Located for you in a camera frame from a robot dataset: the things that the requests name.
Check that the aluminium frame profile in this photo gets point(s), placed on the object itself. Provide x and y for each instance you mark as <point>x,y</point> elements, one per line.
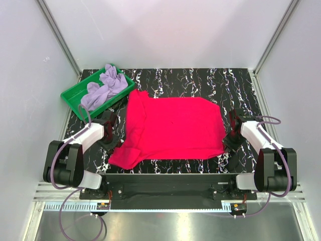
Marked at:
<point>58,35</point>
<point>278,31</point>

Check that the lavender t shirt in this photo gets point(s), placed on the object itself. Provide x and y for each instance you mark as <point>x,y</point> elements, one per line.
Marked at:
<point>112,84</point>

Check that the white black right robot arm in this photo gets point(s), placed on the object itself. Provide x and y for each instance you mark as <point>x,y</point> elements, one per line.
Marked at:
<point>276,167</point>

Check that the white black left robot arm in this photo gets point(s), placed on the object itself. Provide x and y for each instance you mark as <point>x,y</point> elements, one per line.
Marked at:
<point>64,165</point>

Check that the right orange connector box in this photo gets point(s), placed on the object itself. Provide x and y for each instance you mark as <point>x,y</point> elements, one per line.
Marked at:
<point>238,209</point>

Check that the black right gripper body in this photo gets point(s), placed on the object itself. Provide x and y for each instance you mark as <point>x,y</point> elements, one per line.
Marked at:
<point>233,140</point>

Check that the grey slotted cable duct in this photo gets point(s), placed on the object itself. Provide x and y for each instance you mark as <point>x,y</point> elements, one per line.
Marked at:
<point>118,206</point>

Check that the red t shirt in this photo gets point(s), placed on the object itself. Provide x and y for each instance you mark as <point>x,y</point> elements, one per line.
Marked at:
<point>169,128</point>

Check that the aluminium frame profile left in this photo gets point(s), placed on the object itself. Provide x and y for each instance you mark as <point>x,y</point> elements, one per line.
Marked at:
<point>58,35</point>

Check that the left small circuit board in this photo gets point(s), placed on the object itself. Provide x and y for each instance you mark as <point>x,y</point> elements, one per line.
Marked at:
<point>103,206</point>

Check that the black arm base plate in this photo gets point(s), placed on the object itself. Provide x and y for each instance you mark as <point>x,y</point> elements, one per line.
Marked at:
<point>181,189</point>

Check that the green plastic bin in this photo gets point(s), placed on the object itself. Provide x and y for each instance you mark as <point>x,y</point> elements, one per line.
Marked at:
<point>73,95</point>

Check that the aluminium front rail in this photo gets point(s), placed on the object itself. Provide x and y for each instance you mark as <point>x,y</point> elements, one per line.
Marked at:
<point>46,192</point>

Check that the aluminium frame profile right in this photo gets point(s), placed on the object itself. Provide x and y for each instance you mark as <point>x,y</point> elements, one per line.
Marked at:
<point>278,31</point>

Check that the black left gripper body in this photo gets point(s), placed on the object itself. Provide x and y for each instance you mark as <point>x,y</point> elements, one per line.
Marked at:
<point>109,142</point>

